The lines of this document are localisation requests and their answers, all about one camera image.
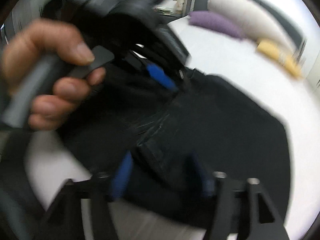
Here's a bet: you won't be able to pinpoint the purple cushion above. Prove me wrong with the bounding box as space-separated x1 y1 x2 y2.
189 11 246 39

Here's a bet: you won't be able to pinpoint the left hand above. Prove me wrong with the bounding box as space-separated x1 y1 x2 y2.
1 18 106 131

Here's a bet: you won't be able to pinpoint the yellow cushion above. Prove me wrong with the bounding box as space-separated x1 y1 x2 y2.
256 39 302 79

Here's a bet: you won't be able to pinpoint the black denim pants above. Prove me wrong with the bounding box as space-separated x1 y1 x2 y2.
57 68 290 225

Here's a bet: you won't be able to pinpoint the dark grey headboard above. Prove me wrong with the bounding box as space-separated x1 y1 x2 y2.
183 0 306 50

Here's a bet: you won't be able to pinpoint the large white pillow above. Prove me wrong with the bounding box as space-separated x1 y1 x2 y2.
207 0 297 53

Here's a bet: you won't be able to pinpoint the white bed mattress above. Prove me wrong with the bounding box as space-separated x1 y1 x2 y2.
24 10 319 239

